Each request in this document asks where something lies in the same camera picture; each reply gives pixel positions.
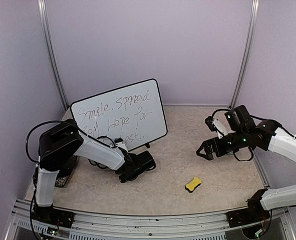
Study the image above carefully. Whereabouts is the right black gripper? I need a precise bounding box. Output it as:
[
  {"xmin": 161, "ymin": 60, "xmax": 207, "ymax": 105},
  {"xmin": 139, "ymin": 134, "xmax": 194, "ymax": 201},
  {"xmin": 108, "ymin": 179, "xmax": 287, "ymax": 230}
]
[{"xmin": 196, "ymin": 128, "xmax": 249, "ymax": 161}]

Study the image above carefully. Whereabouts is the yellow black whiteboard eraser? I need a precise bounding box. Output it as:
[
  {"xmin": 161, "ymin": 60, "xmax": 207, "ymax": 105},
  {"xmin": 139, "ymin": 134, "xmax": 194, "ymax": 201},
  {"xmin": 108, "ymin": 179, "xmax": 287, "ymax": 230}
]
[{"xmin": 185, "ymin": 177, "xmax": 202, "ymax": 193}]

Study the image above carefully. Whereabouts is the white whiteboard black frame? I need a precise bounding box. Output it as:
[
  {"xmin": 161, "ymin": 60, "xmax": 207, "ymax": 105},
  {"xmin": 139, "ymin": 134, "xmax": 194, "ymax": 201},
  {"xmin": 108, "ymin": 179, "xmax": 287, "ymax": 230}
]
[{"xmin": 71, "ymin": 78, "xmax": 168, "ymax": 151}]

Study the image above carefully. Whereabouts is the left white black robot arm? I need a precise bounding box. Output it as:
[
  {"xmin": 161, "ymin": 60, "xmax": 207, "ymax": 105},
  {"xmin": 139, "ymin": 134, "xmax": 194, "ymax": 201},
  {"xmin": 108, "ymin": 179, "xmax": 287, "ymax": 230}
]
[{"xmin": 34, "ymin": 118, "xmax": 156, "ymax": 223}]

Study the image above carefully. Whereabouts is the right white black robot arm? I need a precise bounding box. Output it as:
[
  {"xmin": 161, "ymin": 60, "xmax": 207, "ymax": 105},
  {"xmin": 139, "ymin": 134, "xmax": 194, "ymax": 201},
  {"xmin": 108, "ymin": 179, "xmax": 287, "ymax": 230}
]
[{"xmin": 196, "ymin": 105, "xmax": 296, "ymax": 228}]

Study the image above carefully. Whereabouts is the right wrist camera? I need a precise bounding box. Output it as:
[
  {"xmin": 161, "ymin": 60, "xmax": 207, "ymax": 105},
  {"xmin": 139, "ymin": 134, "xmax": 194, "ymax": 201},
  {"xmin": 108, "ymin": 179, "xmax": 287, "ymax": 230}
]
[{"xmin": 205, "ymin": 116, "xmax": 228, "ymax": 139}]

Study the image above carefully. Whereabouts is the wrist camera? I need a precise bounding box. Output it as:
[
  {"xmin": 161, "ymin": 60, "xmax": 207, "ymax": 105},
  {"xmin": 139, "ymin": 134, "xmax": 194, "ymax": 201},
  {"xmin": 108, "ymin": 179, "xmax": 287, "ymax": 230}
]
[
  {"xmin": 114, "ymin": 137, "xmax": 128, "ymax": 151},
  {"xmin": 205, "ymin": 116, "xmax": 228, "ymax": 139}
]

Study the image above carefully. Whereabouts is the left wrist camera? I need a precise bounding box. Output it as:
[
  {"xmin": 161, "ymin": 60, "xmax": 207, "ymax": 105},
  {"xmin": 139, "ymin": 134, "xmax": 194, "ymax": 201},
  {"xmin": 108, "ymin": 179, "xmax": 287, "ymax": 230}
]
[{"xmin": 114, "ymin": 137, "xmax": 128, "ymax": 151}]

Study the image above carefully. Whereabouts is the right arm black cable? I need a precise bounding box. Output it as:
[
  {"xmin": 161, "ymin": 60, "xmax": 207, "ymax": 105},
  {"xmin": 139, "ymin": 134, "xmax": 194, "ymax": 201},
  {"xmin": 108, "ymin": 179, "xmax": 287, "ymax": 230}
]
[{"xmin": 232, "ymin": 147, "xmax": 254, "ymax": 162}]

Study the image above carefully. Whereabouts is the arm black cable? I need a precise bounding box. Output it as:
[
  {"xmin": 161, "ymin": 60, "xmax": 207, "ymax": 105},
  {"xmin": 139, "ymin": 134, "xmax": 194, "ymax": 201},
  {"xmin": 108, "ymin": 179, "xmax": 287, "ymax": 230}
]
[
  {"xmin": 25, "ymin": 120, "xmax": 93, "ymax": 165},
  {"xmin": 232, "ymin": 147, "xmax": 254, "ymax": 162}
]

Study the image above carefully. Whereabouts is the aluminium front rail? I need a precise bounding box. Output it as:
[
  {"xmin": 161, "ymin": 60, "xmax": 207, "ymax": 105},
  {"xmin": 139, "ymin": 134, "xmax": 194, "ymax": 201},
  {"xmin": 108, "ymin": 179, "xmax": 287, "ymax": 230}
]
[{"xmin": 1, "ymin": 199, "xmax": 296, "ymax": 240}]

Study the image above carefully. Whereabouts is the right aluminium corner post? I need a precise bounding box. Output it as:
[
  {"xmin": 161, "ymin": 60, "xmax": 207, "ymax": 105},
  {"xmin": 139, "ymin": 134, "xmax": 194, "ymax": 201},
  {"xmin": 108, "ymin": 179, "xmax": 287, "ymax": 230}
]
[{"xmin": 229, "ymin": 0, "xmax": 260, "ymax": 109}]

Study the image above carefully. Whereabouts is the aluminium corner post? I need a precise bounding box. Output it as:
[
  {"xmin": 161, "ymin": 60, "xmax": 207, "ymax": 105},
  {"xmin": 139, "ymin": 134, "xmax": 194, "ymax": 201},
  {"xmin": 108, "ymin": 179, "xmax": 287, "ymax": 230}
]
[
  {"xmin": 37, "ymin": 0, "xmax": 69, "ymax": 111},
  {"xmin": 229, "ymin": 0, "xmax": 260, "ymax": 109}
]

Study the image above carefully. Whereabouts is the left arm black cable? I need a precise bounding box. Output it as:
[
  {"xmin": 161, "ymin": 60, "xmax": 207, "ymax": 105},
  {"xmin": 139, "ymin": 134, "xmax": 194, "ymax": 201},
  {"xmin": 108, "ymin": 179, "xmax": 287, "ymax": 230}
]
[{"xmin": 25, "ymin": 120, "xmax": 93, "ymax": 165}]

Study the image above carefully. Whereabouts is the left aluminium corner post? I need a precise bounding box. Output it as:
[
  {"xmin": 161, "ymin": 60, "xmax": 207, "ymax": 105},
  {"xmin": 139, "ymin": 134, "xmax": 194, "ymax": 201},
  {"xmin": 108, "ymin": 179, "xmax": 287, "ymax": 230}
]
[{"xmin": 37, "ymin": 0, "xmax": 69, "ymax": 111}]

